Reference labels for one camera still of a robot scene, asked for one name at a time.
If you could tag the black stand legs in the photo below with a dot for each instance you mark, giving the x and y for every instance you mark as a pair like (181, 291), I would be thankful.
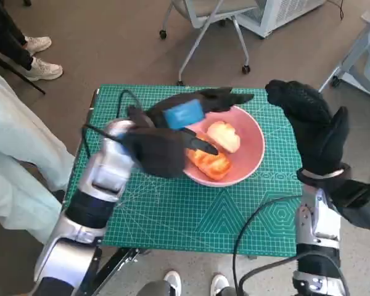
(38, 90)

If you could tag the person in dark trousers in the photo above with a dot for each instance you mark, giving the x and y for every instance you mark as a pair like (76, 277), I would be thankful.
(3, 31)

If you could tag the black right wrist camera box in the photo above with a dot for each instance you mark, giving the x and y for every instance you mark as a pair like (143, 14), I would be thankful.
(360, 206)

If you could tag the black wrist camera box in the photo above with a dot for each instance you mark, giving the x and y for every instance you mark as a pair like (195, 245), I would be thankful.
(160, 154)
(360, 206)

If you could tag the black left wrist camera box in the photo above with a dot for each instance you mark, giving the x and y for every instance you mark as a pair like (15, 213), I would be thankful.
(160, 154)

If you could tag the long braided toy bread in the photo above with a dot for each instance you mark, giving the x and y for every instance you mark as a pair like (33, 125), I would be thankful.
(212, 165)

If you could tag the white perforated cabinet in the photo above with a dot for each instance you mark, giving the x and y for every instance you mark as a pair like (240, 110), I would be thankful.
(293, 12)

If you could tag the grey office chair with casters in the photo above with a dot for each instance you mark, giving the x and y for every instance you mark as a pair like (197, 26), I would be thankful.
(203, 7)

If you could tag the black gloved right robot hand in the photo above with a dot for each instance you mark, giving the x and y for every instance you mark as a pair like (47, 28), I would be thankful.
(314, 129)

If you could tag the pink bowl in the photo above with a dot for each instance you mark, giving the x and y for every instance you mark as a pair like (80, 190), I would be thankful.
(249, 148)

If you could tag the round toy bread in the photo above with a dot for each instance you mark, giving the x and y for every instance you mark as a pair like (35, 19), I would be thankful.
(223, 135)

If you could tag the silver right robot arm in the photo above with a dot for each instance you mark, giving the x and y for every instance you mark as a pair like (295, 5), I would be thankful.
(317, 222)

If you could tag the green cutting mat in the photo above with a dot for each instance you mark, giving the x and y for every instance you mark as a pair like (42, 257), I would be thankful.
(172, 222)

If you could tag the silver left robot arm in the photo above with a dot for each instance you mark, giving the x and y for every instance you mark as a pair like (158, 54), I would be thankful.
(105, 172)

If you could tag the black metal table bracket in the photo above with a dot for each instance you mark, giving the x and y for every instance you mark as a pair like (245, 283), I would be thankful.
(120, 262)

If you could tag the person in pale trousers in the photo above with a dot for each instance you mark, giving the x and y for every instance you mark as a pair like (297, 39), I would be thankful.
(12, 138)

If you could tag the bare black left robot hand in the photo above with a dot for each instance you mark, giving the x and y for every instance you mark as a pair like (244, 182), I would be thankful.
(185, 112)

